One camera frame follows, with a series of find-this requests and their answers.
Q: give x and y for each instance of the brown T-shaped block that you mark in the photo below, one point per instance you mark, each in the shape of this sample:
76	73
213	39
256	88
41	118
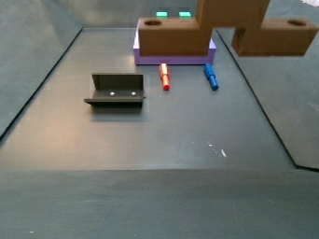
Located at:
259	36

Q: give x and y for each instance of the purple base board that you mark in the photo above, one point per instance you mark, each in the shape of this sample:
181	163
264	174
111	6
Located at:
173	59

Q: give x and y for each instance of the red cylindrical peg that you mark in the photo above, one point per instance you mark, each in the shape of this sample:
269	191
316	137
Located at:
164	76

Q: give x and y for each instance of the blue cylindrical peg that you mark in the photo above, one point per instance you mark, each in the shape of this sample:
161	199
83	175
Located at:
211	76

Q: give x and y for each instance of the green U-shaped block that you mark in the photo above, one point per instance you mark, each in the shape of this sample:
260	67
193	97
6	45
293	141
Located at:
183	14

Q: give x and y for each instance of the black angle bracket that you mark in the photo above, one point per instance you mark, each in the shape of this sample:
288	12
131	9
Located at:
116	89

